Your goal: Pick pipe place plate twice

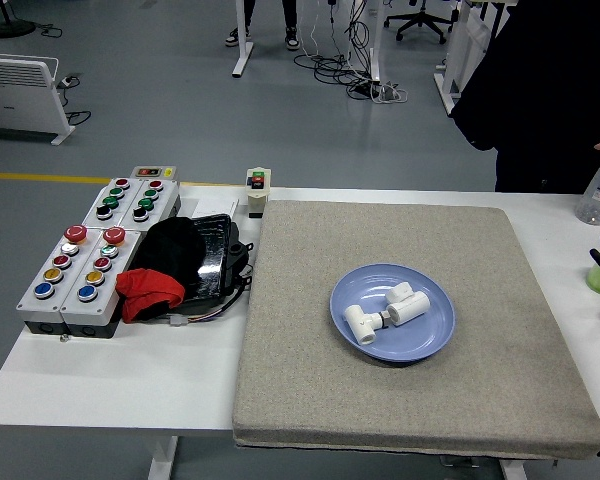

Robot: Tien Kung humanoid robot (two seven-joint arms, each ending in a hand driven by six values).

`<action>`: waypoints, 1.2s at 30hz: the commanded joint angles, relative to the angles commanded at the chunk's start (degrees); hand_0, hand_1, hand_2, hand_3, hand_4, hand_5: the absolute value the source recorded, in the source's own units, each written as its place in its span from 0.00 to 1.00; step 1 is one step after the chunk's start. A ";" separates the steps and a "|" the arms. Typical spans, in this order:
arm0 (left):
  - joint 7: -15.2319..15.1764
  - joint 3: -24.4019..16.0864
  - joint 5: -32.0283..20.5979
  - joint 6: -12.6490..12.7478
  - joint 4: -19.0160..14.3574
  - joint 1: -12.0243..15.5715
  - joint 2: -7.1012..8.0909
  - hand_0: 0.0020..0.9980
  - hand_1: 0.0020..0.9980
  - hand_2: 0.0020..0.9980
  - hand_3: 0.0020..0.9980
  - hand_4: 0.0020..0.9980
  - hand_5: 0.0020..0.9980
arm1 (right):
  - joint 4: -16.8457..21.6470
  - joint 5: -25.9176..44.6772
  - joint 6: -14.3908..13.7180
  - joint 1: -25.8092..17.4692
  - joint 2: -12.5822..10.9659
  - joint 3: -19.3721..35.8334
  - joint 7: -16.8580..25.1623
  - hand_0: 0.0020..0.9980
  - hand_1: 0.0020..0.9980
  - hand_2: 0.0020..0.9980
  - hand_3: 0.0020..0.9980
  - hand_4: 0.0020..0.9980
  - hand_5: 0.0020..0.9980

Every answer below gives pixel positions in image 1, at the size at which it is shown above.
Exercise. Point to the clear plastic bottle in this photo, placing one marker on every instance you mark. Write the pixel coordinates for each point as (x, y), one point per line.
(597, 200)

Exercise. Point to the plain white pipe tee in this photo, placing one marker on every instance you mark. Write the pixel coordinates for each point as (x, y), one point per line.
(410, 306)

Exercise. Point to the white pipe tee metal insert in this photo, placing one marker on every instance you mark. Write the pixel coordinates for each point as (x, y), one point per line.
(361, 325)

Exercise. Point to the blue plate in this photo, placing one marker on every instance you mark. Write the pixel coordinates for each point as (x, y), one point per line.
(430, 335)

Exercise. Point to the white desk with side panel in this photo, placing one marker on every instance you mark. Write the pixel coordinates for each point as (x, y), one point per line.
(445, 92)

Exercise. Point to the black office chair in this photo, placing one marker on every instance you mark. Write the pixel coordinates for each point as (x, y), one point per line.
(422, 20)

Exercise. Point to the grey-brown mat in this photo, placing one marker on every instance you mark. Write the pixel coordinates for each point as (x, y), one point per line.
(305, 300)

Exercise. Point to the background person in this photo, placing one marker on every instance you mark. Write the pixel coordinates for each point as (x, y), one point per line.
(291, 20)

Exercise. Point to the white paper card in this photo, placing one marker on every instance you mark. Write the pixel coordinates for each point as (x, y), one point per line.
(212, 206)

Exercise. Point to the black cloth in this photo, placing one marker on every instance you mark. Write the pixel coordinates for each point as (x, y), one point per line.
(172, 247)

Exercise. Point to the small four-button control box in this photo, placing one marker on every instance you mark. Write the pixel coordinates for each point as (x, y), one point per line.
(96, 202)
(162, 205)

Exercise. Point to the red cloth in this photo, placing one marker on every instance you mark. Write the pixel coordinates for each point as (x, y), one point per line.
(147, 290)

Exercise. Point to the white table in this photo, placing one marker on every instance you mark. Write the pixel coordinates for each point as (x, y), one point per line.
(130, 380)

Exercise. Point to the large five-button control box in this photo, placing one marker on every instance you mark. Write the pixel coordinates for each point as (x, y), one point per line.
(100, 307)
(40, 302)

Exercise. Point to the white panel heater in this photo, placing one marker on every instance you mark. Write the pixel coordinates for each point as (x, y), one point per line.
(15, 100)

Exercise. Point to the black round stand base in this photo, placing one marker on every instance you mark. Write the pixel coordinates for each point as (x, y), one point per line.
(7, 27)

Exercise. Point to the beige start-stop switch box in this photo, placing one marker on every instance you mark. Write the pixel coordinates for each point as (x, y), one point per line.
(257, 200)

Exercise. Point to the white desk frame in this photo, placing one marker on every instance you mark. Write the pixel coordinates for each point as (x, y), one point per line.
(242, 55)

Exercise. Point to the flat grey switch box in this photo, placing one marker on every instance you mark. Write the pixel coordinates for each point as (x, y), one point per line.
(152, 172)

